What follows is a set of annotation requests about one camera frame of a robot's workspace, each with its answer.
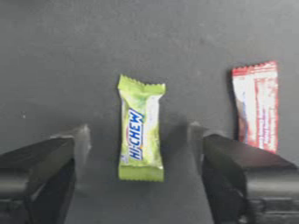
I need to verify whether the red candy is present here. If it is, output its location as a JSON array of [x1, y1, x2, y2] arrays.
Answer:
[[230, 60, 279, 155]]

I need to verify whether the lime green candy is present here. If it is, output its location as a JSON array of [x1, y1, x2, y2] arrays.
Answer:
[[116, 73, 166, 182]]

